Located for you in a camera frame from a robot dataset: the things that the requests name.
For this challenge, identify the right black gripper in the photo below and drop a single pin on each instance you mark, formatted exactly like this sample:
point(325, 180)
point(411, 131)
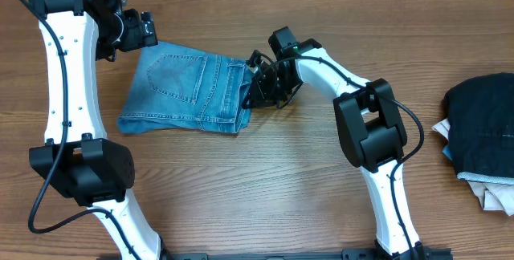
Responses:
point(259, 85)

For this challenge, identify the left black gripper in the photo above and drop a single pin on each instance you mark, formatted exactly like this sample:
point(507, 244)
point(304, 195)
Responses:
point(138, 39)

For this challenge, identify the blue denim jeans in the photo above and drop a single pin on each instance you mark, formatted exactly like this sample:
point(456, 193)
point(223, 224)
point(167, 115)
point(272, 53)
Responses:
point(181, 87)

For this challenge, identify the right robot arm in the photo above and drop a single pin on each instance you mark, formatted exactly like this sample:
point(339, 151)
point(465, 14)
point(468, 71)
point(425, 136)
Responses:
point(369, 127)

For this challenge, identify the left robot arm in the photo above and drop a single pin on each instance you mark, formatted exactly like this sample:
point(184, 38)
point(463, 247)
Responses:
point(77, 159)

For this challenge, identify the black folded garment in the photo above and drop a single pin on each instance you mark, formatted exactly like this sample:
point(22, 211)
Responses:
point(480, 115)

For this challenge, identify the beige folded cloth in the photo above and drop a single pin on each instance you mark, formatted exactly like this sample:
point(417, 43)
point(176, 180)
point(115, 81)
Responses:
point(493, 193)

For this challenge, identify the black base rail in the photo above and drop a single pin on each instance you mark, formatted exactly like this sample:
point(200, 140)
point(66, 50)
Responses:
point(346, 254)

